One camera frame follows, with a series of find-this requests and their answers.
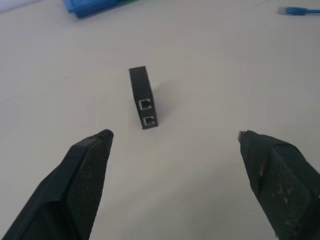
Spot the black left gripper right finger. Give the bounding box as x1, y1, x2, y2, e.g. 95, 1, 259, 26
236, 129, 320, 240

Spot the blue plastic bin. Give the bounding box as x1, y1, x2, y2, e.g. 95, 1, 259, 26
62, 0, 139, 19

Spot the small black Ethernet coupler box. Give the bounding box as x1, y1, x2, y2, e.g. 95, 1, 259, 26
128, 65, 159, 131

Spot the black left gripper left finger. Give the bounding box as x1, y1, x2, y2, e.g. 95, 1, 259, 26
0, 128, 115, 240

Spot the blue Ethernet cable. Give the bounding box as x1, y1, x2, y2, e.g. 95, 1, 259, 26
276, 6, 320, 17

